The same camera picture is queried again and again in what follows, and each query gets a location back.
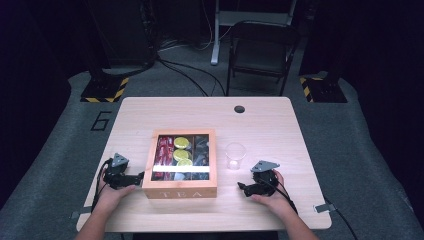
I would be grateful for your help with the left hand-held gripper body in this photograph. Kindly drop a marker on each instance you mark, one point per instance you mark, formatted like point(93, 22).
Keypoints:
point(116, 176)

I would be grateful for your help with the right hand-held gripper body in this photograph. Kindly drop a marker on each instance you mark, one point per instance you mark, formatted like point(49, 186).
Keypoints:
point(266, 183)

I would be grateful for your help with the person's right hand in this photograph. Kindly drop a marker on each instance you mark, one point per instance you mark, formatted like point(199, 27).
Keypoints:
point(276, 201)

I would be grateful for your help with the person's left hand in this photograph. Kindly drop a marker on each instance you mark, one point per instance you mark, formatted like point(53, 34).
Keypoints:
point(110, 198)

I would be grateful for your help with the clear plastic cup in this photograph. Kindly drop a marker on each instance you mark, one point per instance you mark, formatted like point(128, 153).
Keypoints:
point(235, 156)

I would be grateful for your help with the red tea packets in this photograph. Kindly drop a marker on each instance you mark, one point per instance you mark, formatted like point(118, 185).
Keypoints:
point(163, 153)

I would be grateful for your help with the wooden tea box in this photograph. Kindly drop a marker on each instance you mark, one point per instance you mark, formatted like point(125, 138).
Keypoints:
point(180, 191)

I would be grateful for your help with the lemon slice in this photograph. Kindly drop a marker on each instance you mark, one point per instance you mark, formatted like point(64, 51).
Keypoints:
point(181, 142)
point(185, 162)
point(181, 155)

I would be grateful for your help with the grey table clip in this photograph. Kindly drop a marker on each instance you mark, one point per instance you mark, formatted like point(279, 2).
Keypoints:
point(80, 213)
point(325, 208)

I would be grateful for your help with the dark tea packets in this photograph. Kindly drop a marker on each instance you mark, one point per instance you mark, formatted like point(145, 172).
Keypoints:
point(201, 150)

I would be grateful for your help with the black yellow striped stand base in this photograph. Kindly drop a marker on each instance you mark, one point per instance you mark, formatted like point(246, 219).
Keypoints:
point(325, 90)
point(106, 90)

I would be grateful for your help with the black folding chair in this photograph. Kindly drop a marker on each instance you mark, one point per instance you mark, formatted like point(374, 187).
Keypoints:
point(263, 50)

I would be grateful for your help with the dark cabinet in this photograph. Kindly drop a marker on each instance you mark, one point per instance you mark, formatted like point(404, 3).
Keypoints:
point(123, 30)

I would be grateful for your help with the white metal stand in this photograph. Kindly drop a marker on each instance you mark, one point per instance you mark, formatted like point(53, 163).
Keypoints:
point(216, 43)

